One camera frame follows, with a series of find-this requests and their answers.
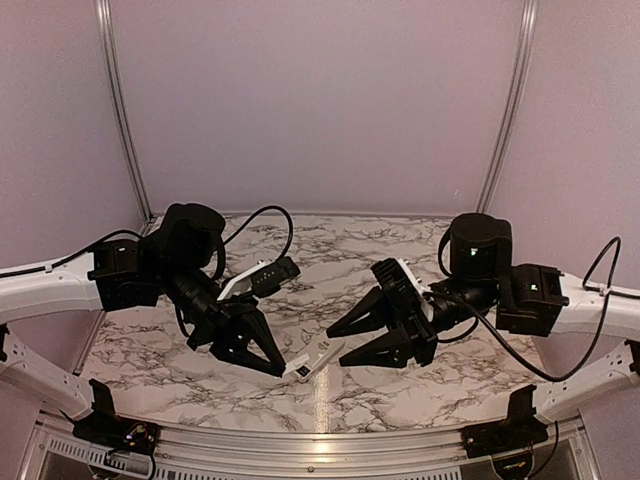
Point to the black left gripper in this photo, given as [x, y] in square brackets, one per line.
[220, 314]

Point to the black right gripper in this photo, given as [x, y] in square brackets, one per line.
[419, 340]

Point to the white remote control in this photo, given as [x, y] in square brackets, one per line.
[322, 351]

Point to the white battery cover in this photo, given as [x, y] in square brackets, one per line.
[303, 360]

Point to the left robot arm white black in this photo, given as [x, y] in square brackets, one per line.
[183, 259]

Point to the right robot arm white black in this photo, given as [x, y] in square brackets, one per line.
[481, 282]

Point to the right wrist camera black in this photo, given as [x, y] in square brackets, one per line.
[402, 294]

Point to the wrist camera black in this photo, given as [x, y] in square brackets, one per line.
[268, 279]
[402, 294]

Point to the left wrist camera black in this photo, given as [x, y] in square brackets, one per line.
[268, 279]

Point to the aluminium corner post left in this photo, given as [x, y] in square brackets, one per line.
[108, 43]

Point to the aluminium corner post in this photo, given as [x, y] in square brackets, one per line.
[108, 43]
[521, 64]

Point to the white perforated cable duct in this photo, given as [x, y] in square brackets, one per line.
[69, 459]

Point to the aluminium front table rail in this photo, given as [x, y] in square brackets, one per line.
[567, 454]

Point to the aluminium corner post right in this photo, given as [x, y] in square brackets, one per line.
[521, 64]

